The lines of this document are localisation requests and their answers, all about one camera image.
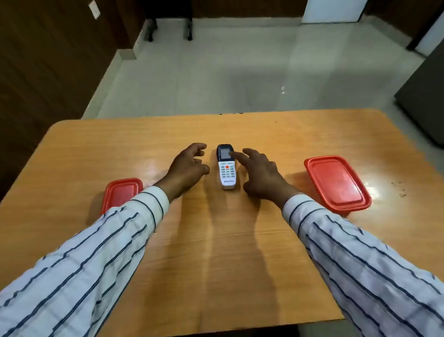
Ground person's right hand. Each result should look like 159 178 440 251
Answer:
230 148 302 210

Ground person's left hand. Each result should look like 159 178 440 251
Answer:
154 143 211 200

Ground person's left forearm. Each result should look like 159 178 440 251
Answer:
0 186 170 337

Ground person's right forearm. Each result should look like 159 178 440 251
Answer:
282 193 444 337

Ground white and blue remote control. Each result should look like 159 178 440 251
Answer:
216 144 238 190

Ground small red plastic container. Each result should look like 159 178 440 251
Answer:
100 178 144 216

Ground large red plastic container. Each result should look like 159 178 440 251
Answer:
304 155 372 214

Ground black chair legs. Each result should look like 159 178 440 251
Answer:
144 0 194 42

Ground white door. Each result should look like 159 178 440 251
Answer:
301 0 368 24

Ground dark grey cabinet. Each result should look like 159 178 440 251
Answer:
394 40 444 149

